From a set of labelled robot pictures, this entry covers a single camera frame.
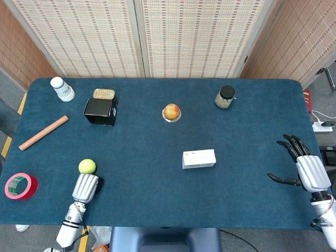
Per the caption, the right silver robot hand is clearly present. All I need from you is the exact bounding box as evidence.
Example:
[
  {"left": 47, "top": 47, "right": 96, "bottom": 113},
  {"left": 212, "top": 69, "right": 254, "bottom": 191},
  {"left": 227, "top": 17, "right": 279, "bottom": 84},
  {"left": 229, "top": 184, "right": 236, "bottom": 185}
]
[{"left": 267, "top": 134, "right": 332, "bottom": 194}]

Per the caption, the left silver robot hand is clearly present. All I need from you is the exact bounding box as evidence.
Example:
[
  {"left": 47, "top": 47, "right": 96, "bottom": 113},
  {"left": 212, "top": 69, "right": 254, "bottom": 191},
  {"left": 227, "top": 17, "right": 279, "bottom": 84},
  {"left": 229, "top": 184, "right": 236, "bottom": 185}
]
[{"left": 71, "top": 172, "right": 103, "bottom": 204}]

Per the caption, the yellow tennis ball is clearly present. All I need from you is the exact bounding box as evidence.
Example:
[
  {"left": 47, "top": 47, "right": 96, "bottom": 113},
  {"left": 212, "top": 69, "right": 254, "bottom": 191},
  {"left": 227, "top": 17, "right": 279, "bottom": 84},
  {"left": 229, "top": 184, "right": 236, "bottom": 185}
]
[{"left": 78, "top": 159, "right": 97, "bottom": 175}]

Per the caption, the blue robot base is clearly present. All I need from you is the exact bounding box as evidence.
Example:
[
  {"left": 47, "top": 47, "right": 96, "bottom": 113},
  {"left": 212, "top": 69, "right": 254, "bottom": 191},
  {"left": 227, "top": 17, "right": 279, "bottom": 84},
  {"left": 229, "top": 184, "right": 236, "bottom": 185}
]
[{"left": 109, "top": 226, "right": 223, "bottom": 252}]

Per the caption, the black open cardboard box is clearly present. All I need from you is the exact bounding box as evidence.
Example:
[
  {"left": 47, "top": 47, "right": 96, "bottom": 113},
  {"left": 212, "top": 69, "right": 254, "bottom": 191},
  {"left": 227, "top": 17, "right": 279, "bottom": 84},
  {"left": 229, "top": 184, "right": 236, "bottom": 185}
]
[{"left": 83, "top": 97, "right": 118, "bottom": 127}]

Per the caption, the white cardboard box with barcode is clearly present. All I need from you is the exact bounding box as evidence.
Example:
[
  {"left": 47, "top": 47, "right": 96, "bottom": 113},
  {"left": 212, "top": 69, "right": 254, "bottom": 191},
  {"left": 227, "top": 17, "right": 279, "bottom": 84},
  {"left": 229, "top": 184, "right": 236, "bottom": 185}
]
[{"left": 182, "top": 149, "right": 217, "bottom": 170}]

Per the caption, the white power strip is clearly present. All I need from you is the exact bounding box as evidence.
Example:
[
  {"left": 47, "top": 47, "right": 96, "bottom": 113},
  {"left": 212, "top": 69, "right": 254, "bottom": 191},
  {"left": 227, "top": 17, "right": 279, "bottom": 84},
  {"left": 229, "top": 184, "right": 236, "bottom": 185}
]
[{"left": 311, "top": 121, "right": 334, "bottom": 133}]

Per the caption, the red tape roll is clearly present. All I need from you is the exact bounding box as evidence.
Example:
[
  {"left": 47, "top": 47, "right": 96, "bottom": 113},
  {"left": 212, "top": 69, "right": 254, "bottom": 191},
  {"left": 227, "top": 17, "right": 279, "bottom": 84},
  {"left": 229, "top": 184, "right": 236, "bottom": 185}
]
[{"left": 4, "top": 172, "right": 39, "bottom": 201}]

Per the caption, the wooden rolling pin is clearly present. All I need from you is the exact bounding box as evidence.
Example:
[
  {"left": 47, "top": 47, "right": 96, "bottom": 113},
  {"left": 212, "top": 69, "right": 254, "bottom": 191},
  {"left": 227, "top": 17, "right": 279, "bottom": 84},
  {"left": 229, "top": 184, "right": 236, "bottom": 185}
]
[{"left": 18, "top": 115, "right": 70, "bottom": 151}]

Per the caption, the blue carpet table cover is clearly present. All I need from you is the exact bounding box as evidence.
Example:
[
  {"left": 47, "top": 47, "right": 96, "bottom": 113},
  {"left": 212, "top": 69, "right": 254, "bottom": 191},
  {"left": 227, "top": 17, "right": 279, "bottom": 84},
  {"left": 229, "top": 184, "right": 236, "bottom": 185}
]
[{"left": 0, "top": 77, "right": 326, "bottom": 230}]

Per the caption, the gold metal tin can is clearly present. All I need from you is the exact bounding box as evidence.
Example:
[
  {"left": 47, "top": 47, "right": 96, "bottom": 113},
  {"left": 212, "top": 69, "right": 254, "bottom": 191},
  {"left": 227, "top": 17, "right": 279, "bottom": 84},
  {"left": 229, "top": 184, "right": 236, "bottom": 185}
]
[{"left": 92, "top": 88, "right": 118, "bottom": 106}]

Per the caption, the stack of white paper cups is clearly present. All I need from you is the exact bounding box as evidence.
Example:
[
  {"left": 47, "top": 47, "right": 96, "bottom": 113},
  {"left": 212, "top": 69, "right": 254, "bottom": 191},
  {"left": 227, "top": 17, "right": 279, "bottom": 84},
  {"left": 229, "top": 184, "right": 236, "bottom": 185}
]
[{"left": 50, "top": 76, "right": 76, "bottom": 102}]

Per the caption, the glass jar with black lid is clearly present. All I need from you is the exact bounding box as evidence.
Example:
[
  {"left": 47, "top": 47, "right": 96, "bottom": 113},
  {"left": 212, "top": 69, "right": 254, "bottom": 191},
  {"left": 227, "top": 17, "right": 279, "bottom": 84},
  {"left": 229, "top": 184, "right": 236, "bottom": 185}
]
[{"left": 215, "top": 85, "right": 236, "bottom": 109}]

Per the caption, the orange fruit jelly cup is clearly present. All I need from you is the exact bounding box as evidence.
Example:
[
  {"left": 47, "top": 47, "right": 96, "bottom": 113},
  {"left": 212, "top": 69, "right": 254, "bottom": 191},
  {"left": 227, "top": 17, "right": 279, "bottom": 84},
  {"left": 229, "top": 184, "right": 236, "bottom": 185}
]
[{"left": 161, "top": 103, "right": 182, "bottom": 123}]

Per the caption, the woven folding screen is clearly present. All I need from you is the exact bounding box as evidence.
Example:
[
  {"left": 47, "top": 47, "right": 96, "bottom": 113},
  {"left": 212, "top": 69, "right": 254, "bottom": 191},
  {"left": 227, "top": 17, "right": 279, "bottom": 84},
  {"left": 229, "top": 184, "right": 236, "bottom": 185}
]
[{"left": 0, "top": 0, "right": 336, "bottom": 90}]

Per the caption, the white power cable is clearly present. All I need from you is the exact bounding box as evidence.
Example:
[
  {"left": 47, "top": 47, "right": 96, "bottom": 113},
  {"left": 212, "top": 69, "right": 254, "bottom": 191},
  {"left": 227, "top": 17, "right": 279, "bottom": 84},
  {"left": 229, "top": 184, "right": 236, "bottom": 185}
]
[{"left": 311, "top": 110, "right": 336, "bottom": 125}]

